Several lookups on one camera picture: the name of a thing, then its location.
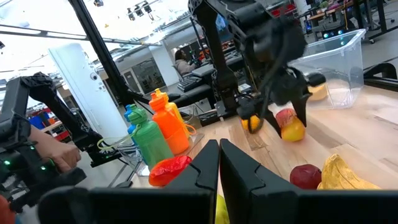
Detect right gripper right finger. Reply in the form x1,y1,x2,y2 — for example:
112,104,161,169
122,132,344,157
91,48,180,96
220,138,398,224

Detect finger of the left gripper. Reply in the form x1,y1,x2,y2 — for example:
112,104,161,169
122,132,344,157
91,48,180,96
264,109,282,139
292,92,312,128

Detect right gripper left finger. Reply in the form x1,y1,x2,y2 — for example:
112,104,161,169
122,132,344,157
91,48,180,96
39,139,220,224

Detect small red yellow toy mango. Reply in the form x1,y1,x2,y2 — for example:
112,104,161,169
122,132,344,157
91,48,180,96
275,108,307,143

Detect yellow toy mango half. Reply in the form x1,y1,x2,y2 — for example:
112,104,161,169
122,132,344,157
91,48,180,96
241,114,262,131

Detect orange yellow toy mango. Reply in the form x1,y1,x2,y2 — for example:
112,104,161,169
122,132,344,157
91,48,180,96
307,83,329,102

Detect large red yellow toy mango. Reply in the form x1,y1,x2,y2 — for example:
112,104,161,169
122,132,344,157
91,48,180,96
148,155,193,187

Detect small dark red toy plum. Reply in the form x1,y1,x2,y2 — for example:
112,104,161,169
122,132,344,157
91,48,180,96
289,164,323,190

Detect yellow green toy pear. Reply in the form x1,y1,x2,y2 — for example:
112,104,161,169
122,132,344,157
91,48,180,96
215,194,231,224

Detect green plastic water bottle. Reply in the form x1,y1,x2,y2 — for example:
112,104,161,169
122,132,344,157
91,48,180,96
96,104,174,171

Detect mustard yellow toy fruit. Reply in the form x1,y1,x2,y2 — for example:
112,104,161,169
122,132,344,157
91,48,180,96
317,153,382,190

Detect orange plastic water bottle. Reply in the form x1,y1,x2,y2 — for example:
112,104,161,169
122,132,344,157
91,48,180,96
148,91,191,156

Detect blue plastic water bottle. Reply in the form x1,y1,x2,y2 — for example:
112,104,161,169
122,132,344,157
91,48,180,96
123,104,138,147

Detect person's forearm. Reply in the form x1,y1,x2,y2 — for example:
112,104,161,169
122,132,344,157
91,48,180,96
28,126,60,156

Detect large clear plastic bin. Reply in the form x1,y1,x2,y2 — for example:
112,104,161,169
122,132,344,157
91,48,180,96
287,28,368,110

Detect clear plastic container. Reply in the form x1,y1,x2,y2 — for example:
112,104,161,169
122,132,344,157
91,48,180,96
116,104,205,177

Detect black office desk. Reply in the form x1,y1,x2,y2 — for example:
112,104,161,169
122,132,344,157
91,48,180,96
166,82,218,108

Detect black keyboard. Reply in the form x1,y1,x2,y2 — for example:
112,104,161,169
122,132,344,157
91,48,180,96
176,76,203,93

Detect person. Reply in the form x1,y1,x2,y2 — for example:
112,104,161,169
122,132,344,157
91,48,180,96
173,49,197,76

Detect person's hand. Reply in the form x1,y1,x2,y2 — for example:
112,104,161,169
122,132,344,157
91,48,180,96
43,139,82,174

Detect white column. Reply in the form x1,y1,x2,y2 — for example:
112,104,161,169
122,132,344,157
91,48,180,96
48,42,129,141

